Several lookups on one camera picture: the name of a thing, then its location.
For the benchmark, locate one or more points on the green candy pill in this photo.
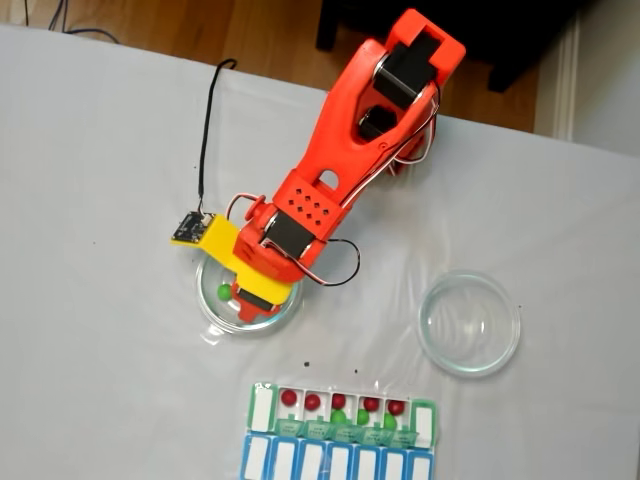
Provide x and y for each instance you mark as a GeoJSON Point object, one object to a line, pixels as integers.
{"type": "Point", "coordinates": [390, 422]}
{"type": "Point", "coordinates": [338, 417]}
{"type": "Point", "coordinates": [363, 416]}
{"type": "Point", "coordinates": [223, 291]}

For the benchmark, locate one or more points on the red candy pill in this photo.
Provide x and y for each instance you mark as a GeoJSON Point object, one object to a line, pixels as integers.
{"type": "Point", "coordinates": [312, 400]}
{"type": "Point", "coordinates": [339, 400]}
{"type": "Point", "coordinates": [395, 407]}
{"type": "Point", "coordinates": [289, 397]}
{"type": "Point", "coordinates": [370, 403]}

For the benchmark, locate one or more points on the blue green pill organizer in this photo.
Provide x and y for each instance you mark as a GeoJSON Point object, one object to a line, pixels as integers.
{"type": "Point", "coordinates": [260, 415]}

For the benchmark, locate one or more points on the clear glass bowl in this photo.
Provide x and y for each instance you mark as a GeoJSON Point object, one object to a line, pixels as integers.
{"type": "Point", "coordinates": [215, 315]}
{"type": "Point", "coordinates": [470, 320]}

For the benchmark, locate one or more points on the white table cloth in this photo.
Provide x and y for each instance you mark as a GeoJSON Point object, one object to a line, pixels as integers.
{"type": "Point", "coordinates": [100, 200]}

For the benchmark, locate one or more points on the dark wooden furniture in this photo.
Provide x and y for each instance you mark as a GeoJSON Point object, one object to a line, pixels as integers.
{"type": "Point", "coordinates": [500, 25]}

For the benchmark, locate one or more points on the white door trim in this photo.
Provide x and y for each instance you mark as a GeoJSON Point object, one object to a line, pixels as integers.
{"type": "Point", "coordinates": [565, 90]}

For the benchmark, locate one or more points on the black camera circuit board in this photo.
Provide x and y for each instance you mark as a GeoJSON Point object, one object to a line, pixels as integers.
{"type": "Point", "coordinates": [192, 225]}

